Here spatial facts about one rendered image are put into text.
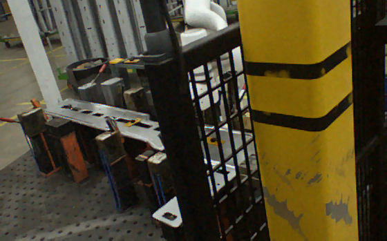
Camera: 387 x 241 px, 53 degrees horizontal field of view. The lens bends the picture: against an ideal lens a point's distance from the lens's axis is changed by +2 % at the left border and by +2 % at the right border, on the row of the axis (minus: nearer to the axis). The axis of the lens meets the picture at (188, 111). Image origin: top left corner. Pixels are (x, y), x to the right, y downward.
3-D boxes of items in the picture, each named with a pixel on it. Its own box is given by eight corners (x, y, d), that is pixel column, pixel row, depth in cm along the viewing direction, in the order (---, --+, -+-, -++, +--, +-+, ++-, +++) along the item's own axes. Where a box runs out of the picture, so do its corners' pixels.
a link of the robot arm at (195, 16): (231, -6, 140) (233, 65, 126) (189, 1, 144) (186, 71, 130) (227, -25, 132) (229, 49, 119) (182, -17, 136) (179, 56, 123)
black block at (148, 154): (145, 224, 153) (127, 160, 142) (164, 208, 160) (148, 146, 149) (159, 230, 148) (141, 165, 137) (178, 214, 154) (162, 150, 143)
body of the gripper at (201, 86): (202, 69, 136) (207, 99, 140) (183, 79, 130) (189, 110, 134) (218, 70, 131) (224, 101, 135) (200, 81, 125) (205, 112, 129)
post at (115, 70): (127, 132, 237) (108, 65, 221) (136, 128, 242) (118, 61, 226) (135, 135, 232) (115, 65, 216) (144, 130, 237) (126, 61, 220)
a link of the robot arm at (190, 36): (216, 63, 132) (190, 67, 134) (209, 25, 127) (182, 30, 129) (213, 71, 124) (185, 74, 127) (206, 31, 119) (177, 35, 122)
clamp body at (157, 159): (160, 242, 142) (138, 160, 129) (182, 223, 149) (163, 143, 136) (178, 251, 136) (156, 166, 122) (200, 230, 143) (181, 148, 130)
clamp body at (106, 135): (110, 208, 167) (88, 138, 154) (132, 193, 175) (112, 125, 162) (124, 215, 161) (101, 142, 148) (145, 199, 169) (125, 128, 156)
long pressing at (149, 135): (34, 114, 212) (33, 112, 212) (70, 99, 227) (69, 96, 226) (240, 175, 119) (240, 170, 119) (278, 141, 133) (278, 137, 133)
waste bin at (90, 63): (74, 131, 448) (53, 72, 420) (100, 111, 492) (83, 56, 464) (110, 131, 426) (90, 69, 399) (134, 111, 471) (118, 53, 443)
